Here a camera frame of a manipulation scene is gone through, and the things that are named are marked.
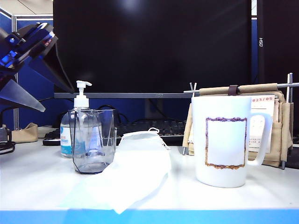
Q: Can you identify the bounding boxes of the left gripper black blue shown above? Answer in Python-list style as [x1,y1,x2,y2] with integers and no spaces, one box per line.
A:
[0,22,75,113]

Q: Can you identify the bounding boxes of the transparent plastic cup with handle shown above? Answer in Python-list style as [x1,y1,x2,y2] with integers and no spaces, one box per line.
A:
[69,109,117,175]

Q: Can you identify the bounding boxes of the clear hand sanitizer pump bottle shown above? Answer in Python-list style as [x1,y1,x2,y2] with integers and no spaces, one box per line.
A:
[60,80,103,159]

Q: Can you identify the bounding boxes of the beige fabric pouch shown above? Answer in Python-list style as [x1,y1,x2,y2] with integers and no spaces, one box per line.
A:
[11,122,38,143]

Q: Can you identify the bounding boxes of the black box power adapter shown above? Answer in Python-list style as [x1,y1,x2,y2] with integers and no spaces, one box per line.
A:
[0,125,12,143]

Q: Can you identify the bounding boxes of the large black AOC monitor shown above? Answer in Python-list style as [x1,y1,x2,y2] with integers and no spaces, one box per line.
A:
[53,0,252,119]

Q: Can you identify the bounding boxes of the black keyboard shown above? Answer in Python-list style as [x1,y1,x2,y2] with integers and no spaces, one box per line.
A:
[43,119,187,147]

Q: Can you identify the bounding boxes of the paper desk calendar pages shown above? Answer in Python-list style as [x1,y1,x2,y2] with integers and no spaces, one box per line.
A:
[247,95,274,155]

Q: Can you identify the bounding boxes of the black HSD monitor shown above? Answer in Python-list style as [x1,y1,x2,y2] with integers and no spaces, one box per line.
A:
[256,0,299,84]

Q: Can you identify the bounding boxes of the beige fabric metal calendar stand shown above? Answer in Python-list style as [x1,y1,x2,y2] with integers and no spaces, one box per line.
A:
[182,72,299,170]

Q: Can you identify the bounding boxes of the black adapter cable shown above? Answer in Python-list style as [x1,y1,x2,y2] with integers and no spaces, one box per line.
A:
[0,139,16,155]

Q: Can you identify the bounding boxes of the black cable behind monitor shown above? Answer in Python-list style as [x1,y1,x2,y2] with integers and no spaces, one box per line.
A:
[97,105,129,124]

